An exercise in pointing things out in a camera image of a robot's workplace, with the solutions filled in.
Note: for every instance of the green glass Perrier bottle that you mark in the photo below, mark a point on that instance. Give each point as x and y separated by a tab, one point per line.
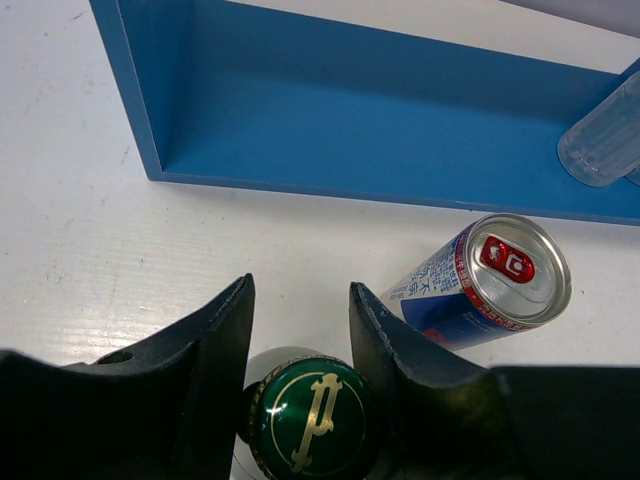
306	415

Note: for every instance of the blue and yellow wooden shelf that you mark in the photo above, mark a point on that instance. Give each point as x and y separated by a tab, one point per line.
225	94

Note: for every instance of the blue silver Red Bull can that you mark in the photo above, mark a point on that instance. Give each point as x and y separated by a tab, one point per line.
501	275

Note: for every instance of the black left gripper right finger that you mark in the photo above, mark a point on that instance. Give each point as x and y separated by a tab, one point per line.
443	417

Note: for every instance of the clear Pocari Sweat bottle left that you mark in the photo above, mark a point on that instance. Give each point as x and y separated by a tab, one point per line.
603	146

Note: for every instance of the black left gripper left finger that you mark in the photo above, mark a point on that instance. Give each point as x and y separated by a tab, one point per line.
166	407

